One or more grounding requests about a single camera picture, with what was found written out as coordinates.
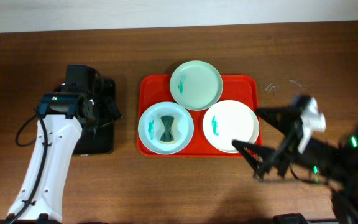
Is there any yellow green sponge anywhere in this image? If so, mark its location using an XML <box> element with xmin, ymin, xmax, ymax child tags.
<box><xmin>159</xmin><ymin>115</ymin><xmax>176</xmax><ymax>144</ymax></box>

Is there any black tray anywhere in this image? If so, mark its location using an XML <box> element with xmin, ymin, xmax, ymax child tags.
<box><xmin>43</xmin><ymin>80</ymin><xmax>115</xmax><ymax>156</ymax></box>

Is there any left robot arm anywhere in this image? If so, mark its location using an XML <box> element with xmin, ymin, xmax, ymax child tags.
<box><xmin>2</xmin><ymin>65</ymin><xmax>122</xmax><ymax>223</ymax></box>

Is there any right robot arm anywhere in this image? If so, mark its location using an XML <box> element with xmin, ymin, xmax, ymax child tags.
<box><xmin>232</xmin><ymin>95</ymin><xmax>358</xmax><ymax>223</ymax></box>

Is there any light blue plate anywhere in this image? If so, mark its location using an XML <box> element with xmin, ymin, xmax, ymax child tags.
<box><xmin>138</xmin><ymin>101</ymin><xmax>195</xmax><ymax>155</ymax></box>

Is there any white plate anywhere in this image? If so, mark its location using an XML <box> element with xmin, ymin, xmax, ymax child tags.
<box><xmin>202</xmin><ymin>100</ymin><xmax>260</xmax><ymax>154</ymax></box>

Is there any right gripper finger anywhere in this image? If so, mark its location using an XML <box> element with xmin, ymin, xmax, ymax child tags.
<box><xmin>255</xmin><ymin>106</ymin><xmax>301</xmax><ymax>134</ymax></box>
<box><xmin>232</xmin><ymin>140</ymin><xmax>275</xmax><ymax>180</ymax></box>

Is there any mint green plate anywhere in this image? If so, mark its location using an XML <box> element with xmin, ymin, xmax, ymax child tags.
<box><xmin>169</xmin><ymin>60</ymin><xmax>223</xmax><ymax>111</ymax></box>

